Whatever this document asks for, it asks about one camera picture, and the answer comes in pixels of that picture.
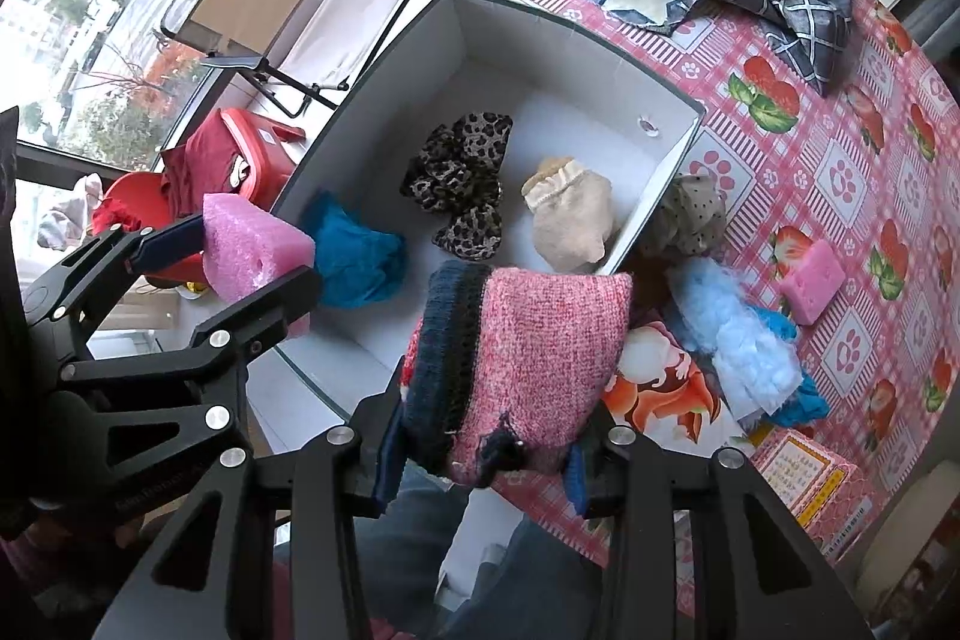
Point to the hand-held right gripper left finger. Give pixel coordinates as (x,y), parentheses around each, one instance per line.
(388,460)

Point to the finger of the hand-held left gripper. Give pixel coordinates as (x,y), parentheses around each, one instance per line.
(262,310)
(169,246)

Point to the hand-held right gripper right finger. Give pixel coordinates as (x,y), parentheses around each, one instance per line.
(581,482)

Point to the pink foam sponge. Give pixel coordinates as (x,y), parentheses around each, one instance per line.
(247,250)
(810,284)

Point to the bright blue cloth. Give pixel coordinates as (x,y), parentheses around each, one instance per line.
(802,400)
(352,257)

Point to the pink and dark knit hat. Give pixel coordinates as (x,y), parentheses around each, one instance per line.
(525,355)

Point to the light blue fluffy cloth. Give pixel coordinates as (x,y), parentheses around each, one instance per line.
(720,325)

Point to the leopard print scrunchie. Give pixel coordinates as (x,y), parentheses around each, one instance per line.
(457,175)

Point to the white polka dot scrunchie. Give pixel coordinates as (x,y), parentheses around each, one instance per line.
(686,212)

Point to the grey storage box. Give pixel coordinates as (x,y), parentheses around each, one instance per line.
(525,78)

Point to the person's left forearm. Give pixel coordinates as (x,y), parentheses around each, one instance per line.
(52,565)

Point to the red floor basin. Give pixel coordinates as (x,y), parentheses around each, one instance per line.
(135,197)

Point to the dark red cloth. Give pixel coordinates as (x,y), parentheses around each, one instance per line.
(195,175)

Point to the light grey cloth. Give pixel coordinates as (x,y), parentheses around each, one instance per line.
(67,212)

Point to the person's legs in jeans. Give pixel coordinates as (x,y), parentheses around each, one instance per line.
(525,580)

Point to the red plastic stool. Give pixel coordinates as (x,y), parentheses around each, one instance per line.
(255,153)

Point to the pink patterned carton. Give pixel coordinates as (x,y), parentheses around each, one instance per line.
(802,482)

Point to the folding chair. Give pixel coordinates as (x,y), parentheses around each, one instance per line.
(352,18)

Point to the pink strawberry tablecloth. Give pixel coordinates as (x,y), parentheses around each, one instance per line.
(825,160)

